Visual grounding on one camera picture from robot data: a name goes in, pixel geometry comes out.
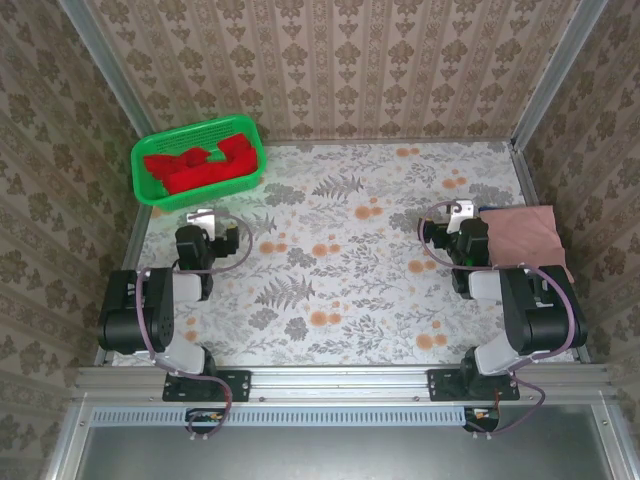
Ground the red t-shirt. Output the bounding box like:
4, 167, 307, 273
143, 132, 259, 196

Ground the pink folded t-shirt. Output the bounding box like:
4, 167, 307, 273
478, 204, 575, 285

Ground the green plastic basket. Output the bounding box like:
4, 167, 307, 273
130, 114, 267, 211

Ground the grey metal sheet panel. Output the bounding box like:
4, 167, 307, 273
74, 405, 617, 480

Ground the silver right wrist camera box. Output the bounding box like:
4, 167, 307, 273
446, 199, 475, 234

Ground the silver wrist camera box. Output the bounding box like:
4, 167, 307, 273
186, 209, 217, 240
446, 199, 475, 234

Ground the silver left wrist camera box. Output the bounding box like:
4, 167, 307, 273
186, 209, 217, 240

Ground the aluminium table side rail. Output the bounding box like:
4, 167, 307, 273
93, 202, 152, 367
509, 142, 592, 362

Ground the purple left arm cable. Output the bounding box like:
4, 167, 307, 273
135, 210, 254, 444

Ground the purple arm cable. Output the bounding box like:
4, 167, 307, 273
135, 210, 254, 444
418, 199, 577, 440

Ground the small wired connector board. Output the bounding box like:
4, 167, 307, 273
463, 405, 501, 432
185, 407, 225, 434

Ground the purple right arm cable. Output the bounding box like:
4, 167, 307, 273
418, 199, 577, 440

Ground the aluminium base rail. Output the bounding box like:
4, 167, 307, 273
74, 364, 616, 401

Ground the aluminium frame post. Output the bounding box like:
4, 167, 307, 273
58, 0, 152, 137
512, 0, 610, 147

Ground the light blue slotted cable duct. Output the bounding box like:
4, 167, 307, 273
92, 405, 469, 427

